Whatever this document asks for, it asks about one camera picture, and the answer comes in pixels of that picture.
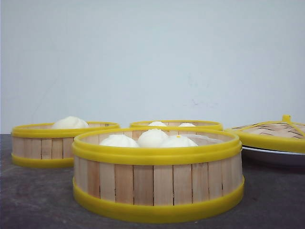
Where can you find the white plate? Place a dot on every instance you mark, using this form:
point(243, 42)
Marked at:
point(273, 157)

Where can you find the white bun front left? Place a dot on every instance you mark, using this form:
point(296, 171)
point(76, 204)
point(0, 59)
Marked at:
point(119, 140)

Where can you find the yellow bamboo steamer lid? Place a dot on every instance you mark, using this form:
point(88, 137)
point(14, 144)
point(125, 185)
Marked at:
point(283, 135)

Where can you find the white bun left basket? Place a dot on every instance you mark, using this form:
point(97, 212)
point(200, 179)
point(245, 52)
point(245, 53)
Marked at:
point(70, 122)

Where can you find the white bun rear right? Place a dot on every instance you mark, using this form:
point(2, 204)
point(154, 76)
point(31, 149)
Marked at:
point(186, 125)

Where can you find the bamboo steamer basket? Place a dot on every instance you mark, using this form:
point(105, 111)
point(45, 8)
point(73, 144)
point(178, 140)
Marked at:
point(198, 124)
point(41, 146)
point(158, 185)

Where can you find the white bun yellow dot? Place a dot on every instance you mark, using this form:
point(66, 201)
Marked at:
point(177, 141)

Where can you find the white steamer paper liner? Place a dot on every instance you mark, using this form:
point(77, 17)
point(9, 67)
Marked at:
point(203, 140)

